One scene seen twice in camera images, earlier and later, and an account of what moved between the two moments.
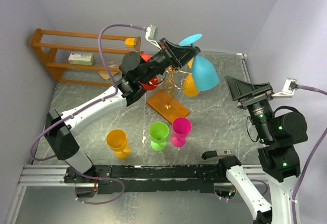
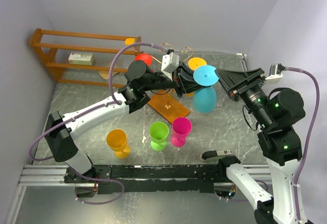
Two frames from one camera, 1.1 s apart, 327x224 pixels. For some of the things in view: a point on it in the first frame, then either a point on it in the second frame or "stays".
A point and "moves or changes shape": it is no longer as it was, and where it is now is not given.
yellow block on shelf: (130, 42) stays
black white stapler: (207, 154) stays
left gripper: (179, 55) -> (184, 81)
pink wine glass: (181, 127) stays
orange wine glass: (189, 88) moves or changes shape
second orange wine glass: (116, 140) stays
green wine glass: (159, 131) stays
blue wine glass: (205, 75) -> (205, 95)
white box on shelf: (80, 58) stays
